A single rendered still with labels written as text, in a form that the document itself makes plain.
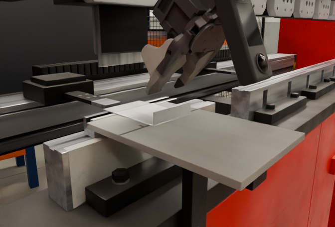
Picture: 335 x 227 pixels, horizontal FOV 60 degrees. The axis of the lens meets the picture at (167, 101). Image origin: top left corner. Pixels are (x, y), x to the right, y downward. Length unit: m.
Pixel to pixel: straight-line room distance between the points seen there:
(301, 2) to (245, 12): 0.73
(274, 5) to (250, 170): 0.64
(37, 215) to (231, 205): 0.35
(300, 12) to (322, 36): 1.48
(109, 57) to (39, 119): 0.28
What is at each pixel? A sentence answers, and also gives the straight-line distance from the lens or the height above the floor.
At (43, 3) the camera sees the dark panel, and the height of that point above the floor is 1.21.
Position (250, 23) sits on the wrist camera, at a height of 1.15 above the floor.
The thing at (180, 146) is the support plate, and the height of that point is 1.00.
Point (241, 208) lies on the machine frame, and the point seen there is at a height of 0.78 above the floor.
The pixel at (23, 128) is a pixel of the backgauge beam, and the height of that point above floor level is 0.93.
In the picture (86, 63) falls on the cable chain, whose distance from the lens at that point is 0.91.
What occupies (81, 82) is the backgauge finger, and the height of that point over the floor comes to 1.02.
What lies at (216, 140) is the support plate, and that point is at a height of 1.00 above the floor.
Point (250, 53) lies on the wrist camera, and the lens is 0.35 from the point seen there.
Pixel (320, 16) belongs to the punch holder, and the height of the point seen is 1.18.
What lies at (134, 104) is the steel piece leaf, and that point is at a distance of 0.54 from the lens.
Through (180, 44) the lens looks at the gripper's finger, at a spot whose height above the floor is 1.12.
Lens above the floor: 1.14
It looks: 14 degrees down
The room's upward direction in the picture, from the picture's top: straight up
